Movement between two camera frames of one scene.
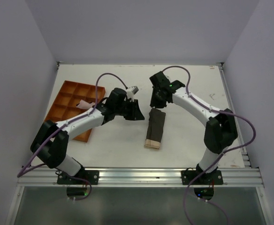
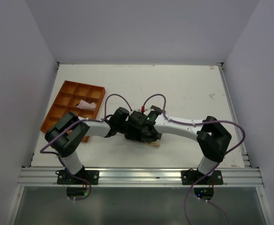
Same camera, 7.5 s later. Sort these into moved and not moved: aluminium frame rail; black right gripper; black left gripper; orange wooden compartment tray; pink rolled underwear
Moved: black left gripper; black right gripper
Not moved: aluminium frame rail; orange wooden compartment tray; pink rolled underwear
